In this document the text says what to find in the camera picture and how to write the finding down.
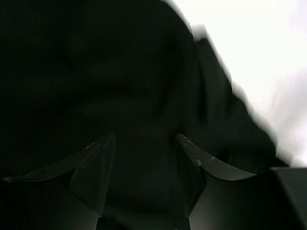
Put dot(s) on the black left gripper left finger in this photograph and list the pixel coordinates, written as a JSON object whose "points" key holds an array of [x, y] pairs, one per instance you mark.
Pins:
{"points": [[66, 195]]}

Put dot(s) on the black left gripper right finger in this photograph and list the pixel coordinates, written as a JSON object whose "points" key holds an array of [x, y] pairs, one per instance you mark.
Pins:
{"points": [[234, 199]]}

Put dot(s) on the black trousers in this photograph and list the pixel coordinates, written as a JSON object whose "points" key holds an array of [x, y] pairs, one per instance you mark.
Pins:
{"points": [[73, 71]]}

